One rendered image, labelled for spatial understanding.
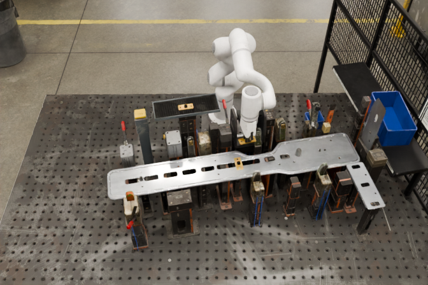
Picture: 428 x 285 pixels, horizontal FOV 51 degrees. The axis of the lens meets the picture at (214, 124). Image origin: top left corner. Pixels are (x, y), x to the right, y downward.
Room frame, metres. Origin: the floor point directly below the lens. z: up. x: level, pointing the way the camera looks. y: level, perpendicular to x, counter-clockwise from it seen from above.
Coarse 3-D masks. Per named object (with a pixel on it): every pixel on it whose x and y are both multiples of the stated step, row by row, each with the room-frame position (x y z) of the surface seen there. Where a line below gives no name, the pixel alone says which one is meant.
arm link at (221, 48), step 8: (216, 40) 1.88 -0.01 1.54; (224, 40) 1.87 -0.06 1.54; (216, 48) 1.84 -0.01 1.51; (224, 48) 1.83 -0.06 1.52; (216, 56) 1.84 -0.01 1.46; (224, 56) 1.83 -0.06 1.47; (216, 64) 2.03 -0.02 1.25; (224, 64) 1.90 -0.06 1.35; (232, 64) 1.89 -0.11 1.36; (208, 72) 2.04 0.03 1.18; (216, 72) 1.98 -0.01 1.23; (224, 72) 1.93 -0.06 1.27; (208, 80) 2.00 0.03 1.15; (216, 80) 1.96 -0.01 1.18; (224, 80) 1.99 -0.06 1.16
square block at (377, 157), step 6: (372, 150) 1.53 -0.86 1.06; (378, 150) 1.53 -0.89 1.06; (366, 156) 1.52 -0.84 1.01; (372, 156) 1.48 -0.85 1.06; (378, 156) 1.48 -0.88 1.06; (384, 156) 1.48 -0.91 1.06; (366, 162) 1.51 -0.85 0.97; (372, 162) 1.46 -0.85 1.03; (378, 162) 1.46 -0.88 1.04; (384, 162) 1.46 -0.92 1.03; (366, 168) 1.49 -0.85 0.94; (372, 168) 1.46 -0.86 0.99; (378, 168) 1.46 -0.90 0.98; (372, 174) 1.46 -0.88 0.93; (378, 174) 1.47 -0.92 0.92
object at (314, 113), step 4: (312, 104) 1.73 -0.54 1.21; (316, 104) 1.73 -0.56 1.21; (312, 108) 1.72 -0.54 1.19; (316, 108) 1.70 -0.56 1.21; (312, 112) 1.71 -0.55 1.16; (316, 112) 1.72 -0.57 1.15; (312, 116) 1.71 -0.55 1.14; (316, 116) 1.72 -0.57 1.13; (312, 120) 1.70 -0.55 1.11; (316, 120) 1.71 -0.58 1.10; (316, 124) 1.70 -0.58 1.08; (316, 128) 1.70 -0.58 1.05
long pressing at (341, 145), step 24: (288, 144) 1.62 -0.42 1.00; (312, 144) 1.62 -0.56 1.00; (336, 144) 1.62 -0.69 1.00; (144, 168) 1.46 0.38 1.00; (168, 168) 1.46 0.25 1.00; (192, 168) 1.46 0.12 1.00; (216, 168) 1.46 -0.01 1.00; (240, 168) 1.45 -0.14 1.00; (264, 168) 1.45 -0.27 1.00; (288, 168) 1.45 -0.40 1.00; (312, 168) 1.45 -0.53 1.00; (120, 192) 1.30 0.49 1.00; (144, 192) 1.31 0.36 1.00
